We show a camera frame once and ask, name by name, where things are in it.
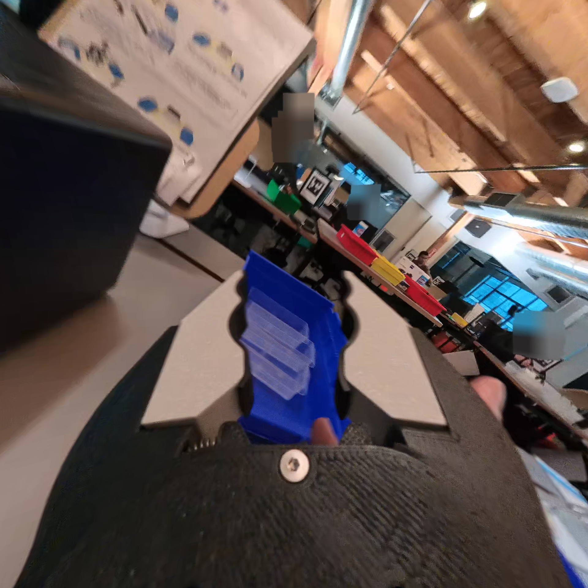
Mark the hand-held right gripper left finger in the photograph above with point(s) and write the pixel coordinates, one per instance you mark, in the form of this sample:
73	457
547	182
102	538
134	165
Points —
202	358

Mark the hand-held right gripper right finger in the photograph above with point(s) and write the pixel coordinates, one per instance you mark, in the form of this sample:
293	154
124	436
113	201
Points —
390	363

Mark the blue plastic drawer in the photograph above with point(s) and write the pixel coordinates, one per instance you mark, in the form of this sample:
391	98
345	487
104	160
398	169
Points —
280	413

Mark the black drawer cabinet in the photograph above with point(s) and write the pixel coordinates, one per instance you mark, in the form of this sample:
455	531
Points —
69	183

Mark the person's right hand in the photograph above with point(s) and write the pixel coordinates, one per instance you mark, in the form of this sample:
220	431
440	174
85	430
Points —
489	395

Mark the red plastic bin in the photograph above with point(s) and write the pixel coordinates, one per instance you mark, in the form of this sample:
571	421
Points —
425	296
356	243

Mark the clear plastic drawer dividers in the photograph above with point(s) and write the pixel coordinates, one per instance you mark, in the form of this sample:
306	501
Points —
280	340

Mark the yellow plastic bin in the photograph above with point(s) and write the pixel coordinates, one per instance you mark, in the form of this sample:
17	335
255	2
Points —
388	270

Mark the white board stand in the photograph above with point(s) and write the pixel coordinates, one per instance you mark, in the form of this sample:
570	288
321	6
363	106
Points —
160	220

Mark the green plastic bin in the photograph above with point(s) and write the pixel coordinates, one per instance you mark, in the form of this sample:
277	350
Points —
282	197

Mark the brown backing board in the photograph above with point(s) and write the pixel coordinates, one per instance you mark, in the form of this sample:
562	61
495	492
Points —
229	174

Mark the black and white marker sign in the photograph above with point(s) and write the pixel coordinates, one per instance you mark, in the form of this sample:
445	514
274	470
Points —
315	186

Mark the printed instruction sheet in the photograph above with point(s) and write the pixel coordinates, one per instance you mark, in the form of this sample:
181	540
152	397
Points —
193	59

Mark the white ceiling device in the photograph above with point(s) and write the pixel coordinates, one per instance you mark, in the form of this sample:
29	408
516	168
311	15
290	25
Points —
559	89

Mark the silver ventilation duct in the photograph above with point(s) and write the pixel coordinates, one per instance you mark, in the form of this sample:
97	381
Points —
528	213

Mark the silver ceiling duct pipe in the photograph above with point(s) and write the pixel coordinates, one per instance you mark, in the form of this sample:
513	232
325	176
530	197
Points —
349	46

